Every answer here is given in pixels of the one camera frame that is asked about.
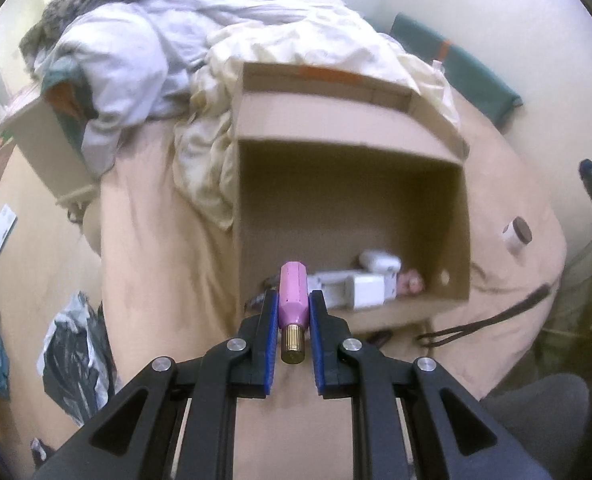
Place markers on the white flat paper box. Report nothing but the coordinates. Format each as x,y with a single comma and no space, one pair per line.
2,230

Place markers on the pink lighter with brass end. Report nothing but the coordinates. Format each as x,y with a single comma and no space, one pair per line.
293,295

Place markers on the small cardboard box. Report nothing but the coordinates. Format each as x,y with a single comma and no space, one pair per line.
41,145

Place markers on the cream duvet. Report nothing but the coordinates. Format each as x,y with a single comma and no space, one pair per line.
326,35

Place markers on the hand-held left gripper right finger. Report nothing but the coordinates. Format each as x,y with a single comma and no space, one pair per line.
317,345

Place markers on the white charger items in box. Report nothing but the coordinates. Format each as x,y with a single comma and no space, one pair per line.
331,285

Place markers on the light pink pouch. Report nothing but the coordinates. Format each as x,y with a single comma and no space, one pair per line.
410,281

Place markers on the green folded cloth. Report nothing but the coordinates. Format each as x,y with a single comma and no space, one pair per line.
455,60

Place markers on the white jar with brown lid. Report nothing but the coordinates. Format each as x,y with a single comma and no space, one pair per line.
516,235

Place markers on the beige bed sheet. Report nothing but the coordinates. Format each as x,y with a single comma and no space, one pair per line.
166,240

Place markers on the black plastic bag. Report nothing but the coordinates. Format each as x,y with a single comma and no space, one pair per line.
76,360

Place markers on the white rounded case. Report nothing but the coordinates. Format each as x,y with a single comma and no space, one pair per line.
380,260

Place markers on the white charger adapter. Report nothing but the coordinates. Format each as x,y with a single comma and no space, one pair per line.
365,290

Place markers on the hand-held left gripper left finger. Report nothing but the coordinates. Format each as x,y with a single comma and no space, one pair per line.
271,345

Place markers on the white crumpled clothing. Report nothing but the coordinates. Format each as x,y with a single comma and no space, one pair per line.
126,55

